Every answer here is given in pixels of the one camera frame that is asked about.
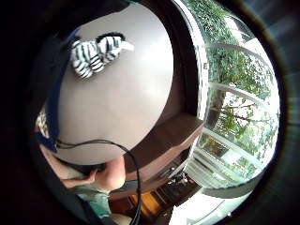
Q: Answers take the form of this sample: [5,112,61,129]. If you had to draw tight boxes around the the person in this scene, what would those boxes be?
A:
[27,102,134,225]

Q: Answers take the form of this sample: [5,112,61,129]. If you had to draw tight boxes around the orange wooden cabinet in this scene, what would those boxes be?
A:
[129,190,167,223]

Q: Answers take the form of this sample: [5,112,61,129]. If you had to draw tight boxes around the dark clutter on shelf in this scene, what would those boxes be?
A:
[158,167,192,190]

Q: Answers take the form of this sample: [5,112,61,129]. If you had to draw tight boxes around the brown wooden sideboard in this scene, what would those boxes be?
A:
[109,112,205,201]

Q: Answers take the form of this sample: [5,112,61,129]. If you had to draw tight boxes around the black white striped zebra toy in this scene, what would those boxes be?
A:
[68,31,135,80]

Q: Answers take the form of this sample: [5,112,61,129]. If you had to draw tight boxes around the large glass window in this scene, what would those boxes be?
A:
[174,0,281,192]

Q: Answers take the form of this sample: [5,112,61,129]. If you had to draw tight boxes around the green trees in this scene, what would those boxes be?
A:
[187,0,280,176]

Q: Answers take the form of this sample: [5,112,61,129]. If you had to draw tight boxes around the black cable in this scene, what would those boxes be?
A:
[55,139,143,225]

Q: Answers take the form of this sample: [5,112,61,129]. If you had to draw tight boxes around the blue strap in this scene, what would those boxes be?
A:
[33,27,82,154]

